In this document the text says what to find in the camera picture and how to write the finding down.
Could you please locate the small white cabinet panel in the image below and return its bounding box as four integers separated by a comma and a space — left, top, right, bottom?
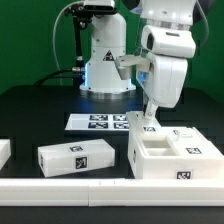
168, 126, 214, 158

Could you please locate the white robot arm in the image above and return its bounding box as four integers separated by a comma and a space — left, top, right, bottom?
82, 0, 215, 118

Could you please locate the grey cable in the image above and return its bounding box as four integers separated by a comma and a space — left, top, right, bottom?
52, 1, 84, 76

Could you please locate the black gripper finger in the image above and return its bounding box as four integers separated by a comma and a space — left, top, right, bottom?
143, 101, 158, 119

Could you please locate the black cable bundle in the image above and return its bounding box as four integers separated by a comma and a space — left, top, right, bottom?
33, 66, 84, 87

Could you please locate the white sheet with fiducial markers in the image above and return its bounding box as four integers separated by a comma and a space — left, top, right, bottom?
65, 114, 129, 131

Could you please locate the white cabinet drawer block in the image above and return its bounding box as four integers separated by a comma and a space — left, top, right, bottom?
38, 139, 115, 177

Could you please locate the long white cabinet door panel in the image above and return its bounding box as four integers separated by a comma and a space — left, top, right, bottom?
125, 110, 163, 138

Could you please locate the white border rail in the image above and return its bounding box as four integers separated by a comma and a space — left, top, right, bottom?
0, 139, 11, 170
0, 179, 224, 207

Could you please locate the white cabinet body box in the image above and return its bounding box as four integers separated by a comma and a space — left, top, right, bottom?
128, 127, 224, 180

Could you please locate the white left border rail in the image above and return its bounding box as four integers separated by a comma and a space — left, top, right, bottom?
0, 139, 11, 170

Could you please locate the white front border rail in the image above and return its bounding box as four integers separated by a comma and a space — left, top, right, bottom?
0, 179, 224, 207

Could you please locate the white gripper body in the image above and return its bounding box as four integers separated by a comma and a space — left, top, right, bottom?
115, 53, 188, 108

